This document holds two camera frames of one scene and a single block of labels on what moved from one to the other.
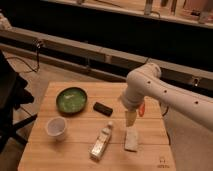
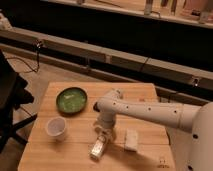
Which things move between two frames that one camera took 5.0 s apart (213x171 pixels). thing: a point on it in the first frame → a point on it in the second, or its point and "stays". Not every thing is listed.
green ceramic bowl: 72,100 stays
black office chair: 12,95 stays
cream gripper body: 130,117 → 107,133
